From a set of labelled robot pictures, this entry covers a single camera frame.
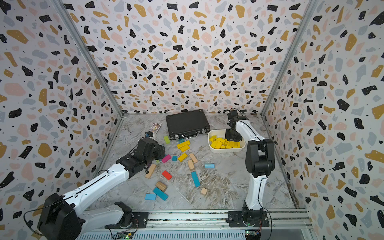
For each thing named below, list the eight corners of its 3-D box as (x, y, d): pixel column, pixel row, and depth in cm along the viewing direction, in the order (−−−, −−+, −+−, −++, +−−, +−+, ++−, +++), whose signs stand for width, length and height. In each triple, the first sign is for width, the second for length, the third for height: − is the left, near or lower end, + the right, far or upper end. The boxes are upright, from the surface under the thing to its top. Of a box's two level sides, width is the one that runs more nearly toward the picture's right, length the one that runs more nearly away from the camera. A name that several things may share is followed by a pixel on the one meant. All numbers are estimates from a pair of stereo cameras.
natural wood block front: (156, 186, 87) (155, 184, 85) (159, 182, 88) (158, 180, 86) (164, 192, 85) (163, 190, 83) (167, 187, 86) (166, 185, 84)
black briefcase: (170, 141, 106) (169, 137, 102) (166, 119, 119) (165, 115, 116) (210, 132, 112) (210, 128, 108) (201, 112, 125) (201, 108, 121)
